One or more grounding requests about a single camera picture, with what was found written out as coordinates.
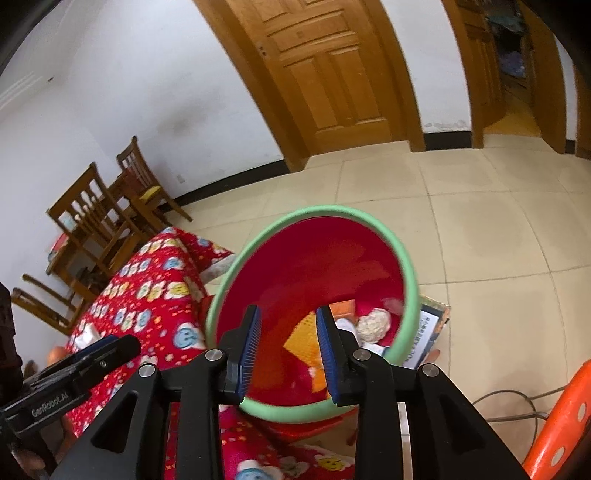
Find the open wooden door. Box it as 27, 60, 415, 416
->
443, 0, 568, 153

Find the wooden panelled door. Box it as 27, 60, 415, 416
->
194, 0, 426, 174

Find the red bin with green rim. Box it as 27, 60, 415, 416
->
205, 204, 421, 424

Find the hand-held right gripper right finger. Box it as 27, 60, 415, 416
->
316, 305, 532, 480

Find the white tissue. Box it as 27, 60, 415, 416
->
356, 307, 392, 343
74, 323, 102, 347

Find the red printed smiley blanket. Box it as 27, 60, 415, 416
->
65, 226, 356, 480

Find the grey cable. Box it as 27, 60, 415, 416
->
471, 385, 568, 423

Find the wooden chair with yellow cushion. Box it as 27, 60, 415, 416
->
115, 136, 194, 232

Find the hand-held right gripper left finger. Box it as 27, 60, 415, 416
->
48, 305, 262, 480

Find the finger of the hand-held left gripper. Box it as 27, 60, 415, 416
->
28, 335, 141, 393
69, 335, 120, 360

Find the orange stool with white dots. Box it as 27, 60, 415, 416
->
522, 360, 591, 480

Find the printed cardboard box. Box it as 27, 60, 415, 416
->
402, 295, 451, 370

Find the yellow foam fruit net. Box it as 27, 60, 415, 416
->
284, 310, 331, 393

